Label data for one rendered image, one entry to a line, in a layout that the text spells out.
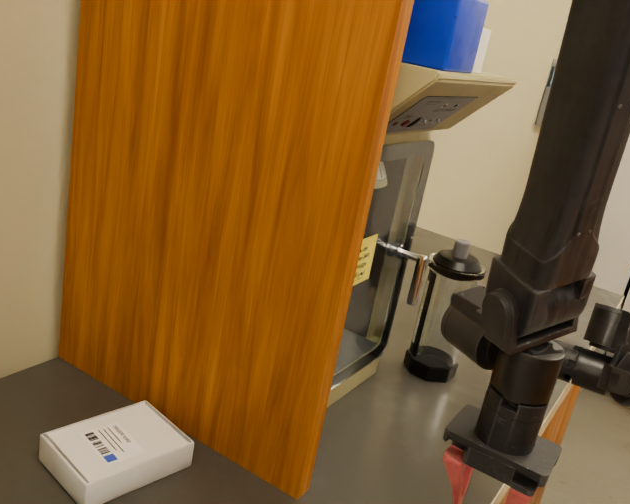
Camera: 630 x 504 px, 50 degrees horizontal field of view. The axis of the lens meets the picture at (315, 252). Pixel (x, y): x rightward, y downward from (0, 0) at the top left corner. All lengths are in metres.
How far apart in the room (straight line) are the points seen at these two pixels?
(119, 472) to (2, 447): 0.18
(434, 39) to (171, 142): 0.36
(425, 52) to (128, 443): 0.62
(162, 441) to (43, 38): 0.58
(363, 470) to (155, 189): 0.50
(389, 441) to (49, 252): 0.62
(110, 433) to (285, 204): 0.39
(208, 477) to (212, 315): 0.22
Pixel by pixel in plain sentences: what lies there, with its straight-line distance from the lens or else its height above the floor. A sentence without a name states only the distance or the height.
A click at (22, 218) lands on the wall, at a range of 1.11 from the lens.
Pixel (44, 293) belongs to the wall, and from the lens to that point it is 1.19.
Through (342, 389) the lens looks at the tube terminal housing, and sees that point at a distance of 1.18.
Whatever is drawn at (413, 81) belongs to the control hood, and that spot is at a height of 1.49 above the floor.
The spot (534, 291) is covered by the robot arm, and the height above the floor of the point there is 1.37.
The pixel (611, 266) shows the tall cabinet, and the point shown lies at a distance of 3.99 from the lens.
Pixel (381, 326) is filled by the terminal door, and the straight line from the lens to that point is 1.19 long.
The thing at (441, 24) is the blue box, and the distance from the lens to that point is 0.85.
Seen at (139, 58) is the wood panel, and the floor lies 1.45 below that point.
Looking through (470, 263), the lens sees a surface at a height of 1.18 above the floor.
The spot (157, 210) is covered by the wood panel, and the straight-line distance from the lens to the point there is 0.97.
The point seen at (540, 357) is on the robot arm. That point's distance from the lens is 0.64.
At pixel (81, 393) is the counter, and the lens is 1.12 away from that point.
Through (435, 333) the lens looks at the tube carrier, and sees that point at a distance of 1.28.
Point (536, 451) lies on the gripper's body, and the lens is 0.71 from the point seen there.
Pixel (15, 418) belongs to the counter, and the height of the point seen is 0.94.
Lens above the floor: 1.54
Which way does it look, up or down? 19 degrees down
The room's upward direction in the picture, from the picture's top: 11 degrees clockwise
